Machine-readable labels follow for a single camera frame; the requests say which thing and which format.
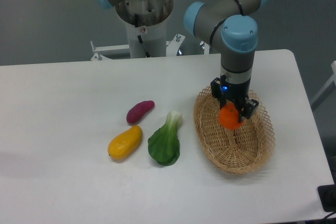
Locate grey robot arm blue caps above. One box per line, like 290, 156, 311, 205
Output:
96, 0, 269, 122

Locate purple sweet potato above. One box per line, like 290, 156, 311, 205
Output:
126, 100, 155, 124

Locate black cable on pedestal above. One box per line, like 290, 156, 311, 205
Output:
134, 13, 151, 58

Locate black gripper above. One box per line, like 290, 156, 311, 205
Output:
211, 73, 259, 123

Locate orange fruit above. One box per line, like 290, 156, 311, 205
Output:
218, 103, 244, 130

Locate black device at table edge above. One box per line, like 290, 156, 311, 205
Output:
317, 185, 335, 212

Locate yellow mango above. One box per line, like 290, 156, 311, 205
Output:
108, 125, 143, 160

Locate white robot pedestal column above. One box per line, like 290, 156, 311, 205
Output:
115, 0, 174, 59

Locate green bok choy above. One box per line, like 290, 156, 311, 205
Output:
148, 111, 182, 166

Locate woven wicker basket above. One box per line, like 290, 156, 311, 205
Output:
193, 86, 275, 174

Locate white metal base frame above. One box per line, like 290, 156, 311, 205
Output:
90, 34, 211, 61

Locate white frame at right edge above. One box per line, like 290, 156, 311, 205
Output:
310, 61, 335, 111

